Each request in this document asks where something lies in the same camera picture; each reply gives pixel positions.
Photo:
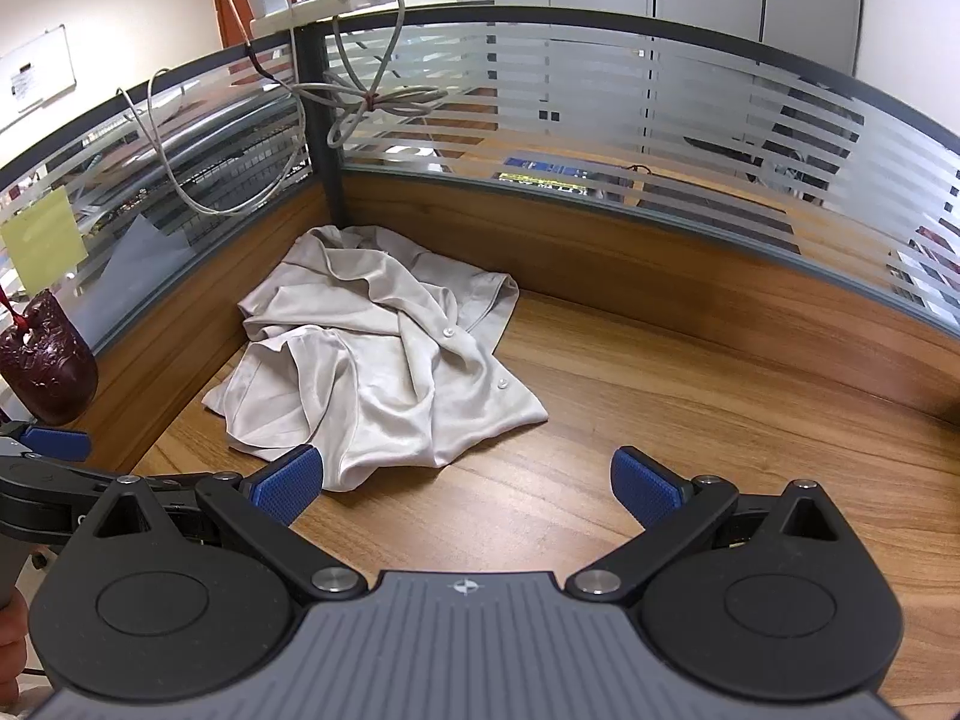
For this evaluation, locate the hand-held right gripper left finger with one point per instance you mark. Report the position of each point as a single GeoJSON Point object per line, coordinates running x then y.
{"type": "Point", "coordinates": [289, 484]}

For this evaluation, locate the white power strip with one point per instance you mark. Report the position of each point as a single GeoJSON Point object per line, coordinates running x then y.
{"type": "Point", "coordinates": [330, 4]}

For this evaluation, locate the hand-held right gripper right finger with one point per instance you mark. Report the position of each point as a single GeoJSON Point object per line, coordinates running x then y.
{"type": "Point", "coordinates": [645, 484]}

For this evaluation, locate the blue printed box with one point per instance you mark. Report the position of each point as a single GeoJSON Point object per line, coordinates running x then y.
{"type": "Point", "coordinates": [544, 174]}

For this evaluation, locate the cream satin button shirt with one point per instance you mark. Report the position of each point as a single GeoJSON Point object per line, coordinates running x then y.
{"type": "Point", "coordinates": [375, 360]}

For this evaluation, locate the wall whiteboard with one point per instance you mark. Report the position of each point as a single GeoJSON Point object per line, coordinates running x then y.
{"type": "Point", "coordinates": [37, 67]}

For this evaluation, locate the yellow sticky note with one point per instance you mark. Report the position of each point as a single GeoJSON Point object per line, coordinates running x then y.
{"type": "Point", "coordinates": [41, 240]}

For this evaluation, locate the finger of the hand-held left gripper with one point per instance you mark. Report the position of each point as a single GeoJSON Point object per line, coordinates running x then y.
{"type": "Point", "coordinates": [52, 444]}

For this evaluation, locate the person's left hand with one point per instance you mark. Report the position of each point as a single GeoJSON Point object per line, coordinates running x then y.
{"type": "Point", "coordinates": [13, 637]}

